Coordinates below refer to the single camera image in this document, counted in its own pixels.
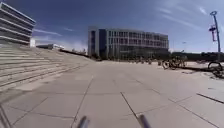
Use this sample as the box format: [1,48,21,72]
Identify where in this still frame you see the large glass-fronted building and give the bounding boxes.
[87,26,170,61]

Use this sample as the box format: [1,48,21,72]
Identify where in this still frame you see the robot's own part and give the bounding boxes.
[136,114,152,128]
[76,115,91,128]

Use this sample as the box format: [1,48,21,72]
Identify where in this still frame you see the row of bollards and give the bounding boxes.
[128,57,163,67]

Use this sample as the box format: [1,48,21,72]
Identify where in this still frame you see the low white building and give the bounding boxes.
[35,43,66,51]

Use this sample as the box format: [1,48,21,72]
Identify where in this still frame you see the tall pole with fixtures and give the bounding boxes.
[208,10,223,54]

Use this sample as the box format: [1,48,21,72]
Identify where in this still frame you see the row of trees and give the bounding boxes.
[169,50,224,63]

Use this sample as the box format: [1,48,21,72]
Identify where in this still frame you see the wide concrete steps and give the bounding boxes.
[0,44,95,95]

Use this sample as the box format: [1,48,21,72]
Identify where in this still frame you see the grey paved plaza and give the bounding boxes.
[0,59,224,128]

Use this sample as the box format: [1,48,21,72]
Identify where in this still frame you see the building with pale horizontal bands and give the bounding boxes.
[0,2,37,47]

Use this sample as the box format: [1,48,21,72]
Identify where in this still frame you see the row of parked bicycles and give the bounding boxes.
[161,55,224,80]

